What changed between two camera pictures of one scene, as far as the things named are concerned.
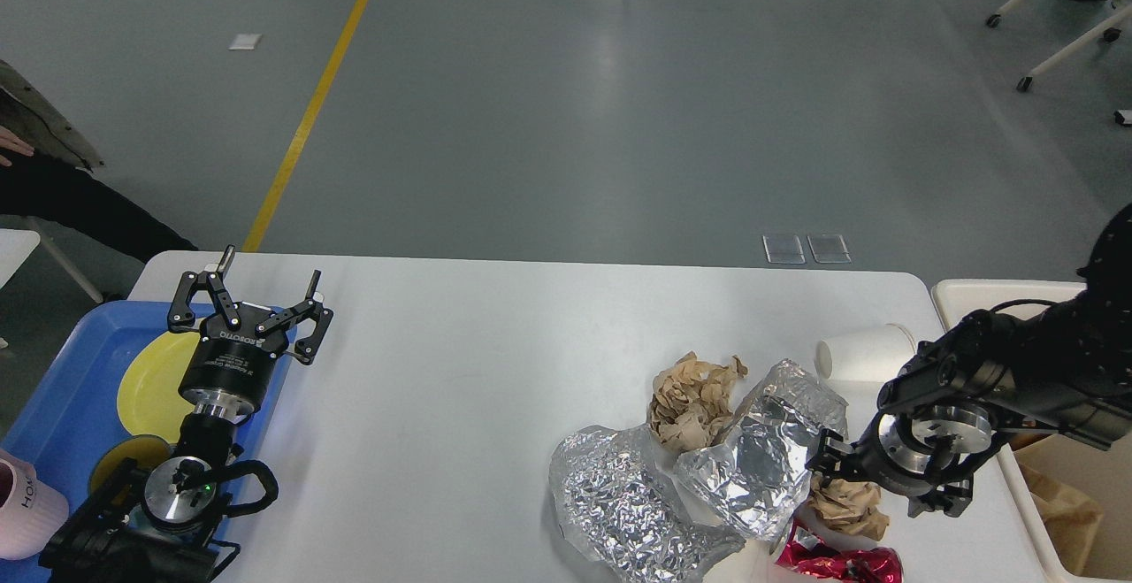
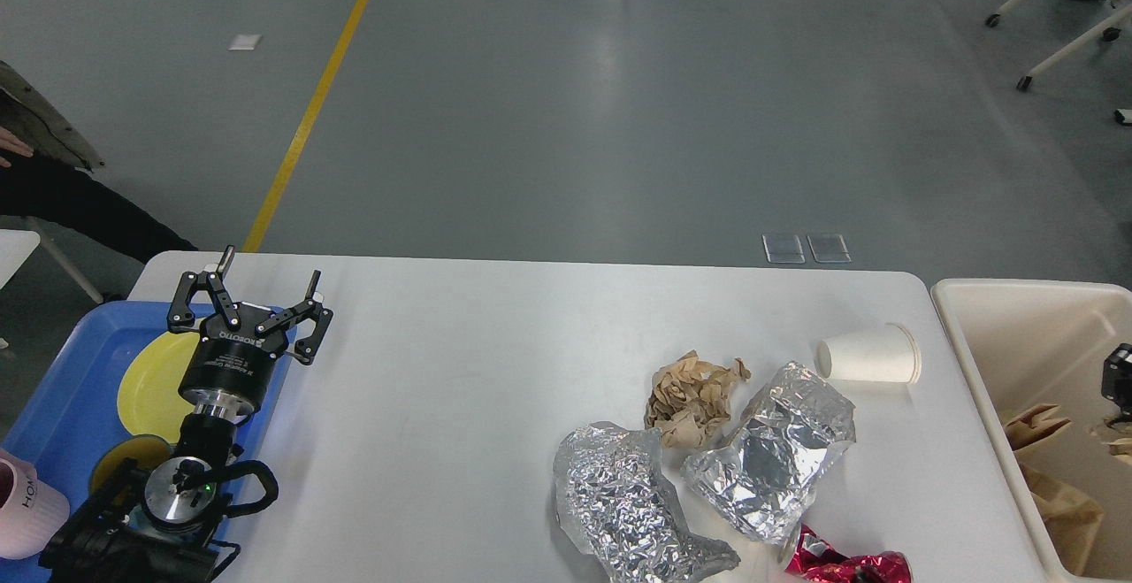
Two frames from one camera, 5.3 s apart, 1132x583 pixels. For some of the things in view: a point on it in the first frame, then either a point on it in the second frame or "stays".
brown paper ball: [691, 400] stays
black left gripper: [230, 372] stays
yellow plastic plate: [149, 397] stays
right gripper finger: [832, 448] → [1117, 377]
